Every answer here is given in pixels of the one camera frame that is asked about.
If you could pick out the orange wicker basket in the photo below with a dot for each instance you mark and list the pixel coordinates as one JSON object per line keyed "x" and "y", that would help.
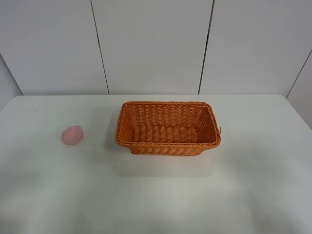
{"x": 167, "y": 128}

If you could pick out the pink peach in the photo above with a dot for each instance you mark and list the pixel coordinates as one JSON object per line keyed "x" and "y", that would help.
{"x": 72, "y": 135}

